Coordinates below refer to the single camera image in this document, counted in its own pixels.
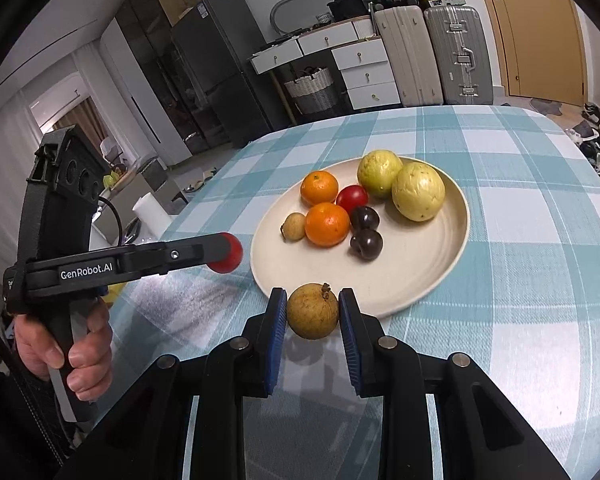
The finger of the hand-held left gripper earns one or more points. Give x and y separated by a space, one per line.
180 255

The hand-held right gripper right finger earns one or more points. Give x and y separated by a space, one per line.
350 340

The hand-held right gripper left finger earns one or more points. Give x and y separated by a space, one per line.
277 340

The brown longan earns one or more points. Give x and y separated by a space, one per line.
294 226
312 312

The red cherry tomato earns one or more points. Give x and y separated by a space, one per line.
230 262
352 198

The dark plum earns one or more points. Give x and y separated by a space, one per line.
364 218
366 245

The cream round plate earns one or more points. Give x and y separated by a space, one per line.
420 260

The orange mandarin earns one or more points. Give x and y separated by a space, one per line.
327 223
319 187

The person's left hand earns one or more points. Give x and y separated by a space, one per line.
92 360

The paper towel roll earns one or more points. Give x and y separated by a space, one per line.
150 215

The pair of slippers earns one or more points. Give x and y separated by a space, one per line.
197 184

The yellow bag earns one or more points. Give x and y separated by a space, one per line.
114 292

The brown curtain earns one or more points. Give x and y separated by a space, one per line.
80 120

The white tall cabinet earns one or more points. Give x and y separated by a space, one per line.
130 100

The yellow passion fruit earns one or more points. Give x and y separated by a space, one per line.
418 191

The green passion fruit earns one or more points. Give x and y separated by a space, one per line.
379 172

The dark glass cabinet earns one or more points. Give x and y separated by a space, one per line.
152 70

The grey refrigerator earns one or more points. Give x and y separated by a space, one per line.
225 65

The woven basket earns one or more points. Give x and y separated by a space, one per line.
312 92

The white drawer desk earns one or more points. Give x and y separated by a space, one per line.
365 70

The oval mirror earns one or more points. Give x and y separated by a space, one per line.
300 7

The beige suitcase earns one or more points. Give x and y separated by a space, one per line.
405 57

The black storage box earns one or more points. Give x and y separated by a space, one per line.
350 10

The grey floor mat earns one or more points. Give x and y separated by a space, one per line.
545 108

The silver suitcase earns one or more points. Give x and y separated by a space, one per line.
460 55

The pile of shoes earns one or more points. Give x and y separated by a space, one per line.
597 140

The wooden door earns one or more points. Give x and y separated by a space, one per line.
540 35

